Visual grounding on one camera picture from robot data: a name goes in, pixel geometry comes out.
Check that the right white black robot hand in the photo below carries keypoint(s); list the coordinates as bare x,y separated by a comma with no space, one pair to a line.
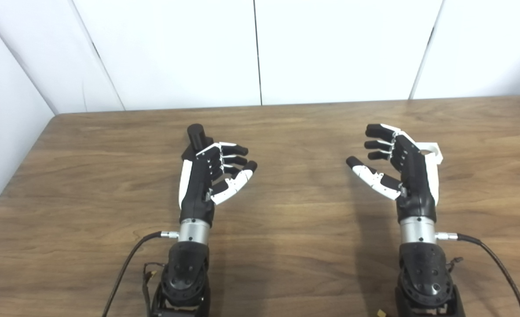
416,185

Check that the black peg with base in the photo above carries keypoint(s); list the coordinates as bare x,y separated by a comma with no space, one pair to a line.
196,135

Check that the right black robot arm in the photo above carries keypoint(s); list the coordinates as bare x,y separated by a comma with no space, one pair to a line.
422,273

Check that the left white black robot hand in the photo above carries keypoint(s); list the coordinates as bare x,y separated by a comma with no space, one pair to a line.
196,189

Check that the white square piece with hole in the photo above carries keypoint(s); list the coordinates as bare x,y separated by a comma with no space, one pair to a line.
436,149

